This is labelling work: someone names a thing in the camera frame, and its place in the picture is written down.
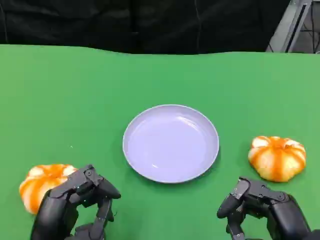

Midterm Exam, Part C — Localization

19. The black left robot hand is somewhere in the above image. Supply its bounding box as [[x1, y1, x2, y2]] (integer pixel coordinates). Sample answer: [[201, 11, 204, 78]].
[[29, 164, 122, 240]]

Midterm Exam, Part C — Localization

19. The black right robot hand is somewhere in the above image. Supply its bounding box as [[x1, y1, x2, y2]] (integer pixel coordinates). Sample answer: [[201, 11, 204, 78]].
[[216, 176, 320, 240]]

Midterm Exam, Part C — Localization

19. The orange and white bread roll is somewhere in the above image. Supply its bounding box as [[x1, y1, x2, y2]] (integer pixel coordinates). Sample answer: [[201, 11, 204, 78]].
[[19, 163, 78, 215], [247, 135, 307, 183]]

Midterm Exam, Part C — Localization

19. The green table cloth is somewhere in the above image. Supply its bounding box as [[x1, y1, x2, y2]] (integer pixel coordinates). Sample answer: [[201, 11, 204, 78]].
[[0, 44, 320, 240]]

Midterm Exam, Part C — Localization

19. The lilac plate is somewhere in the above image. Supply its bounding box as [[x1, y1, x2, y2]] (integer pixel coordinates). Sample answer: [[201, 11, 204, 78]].
[[122, 104, 220, 184]]

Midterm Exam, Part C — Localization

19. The black backdrop fabric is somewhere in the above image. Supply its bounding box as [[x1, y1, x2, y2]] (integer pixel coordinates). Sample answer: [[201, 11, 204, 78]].
[[0, 0, 285, 55]]

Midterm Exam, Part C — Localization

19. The grey metal frame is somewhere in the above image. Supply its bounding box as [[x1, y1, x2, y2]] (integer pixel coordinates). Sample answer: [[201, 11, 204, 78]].
[[265, 0, 320, 55]]

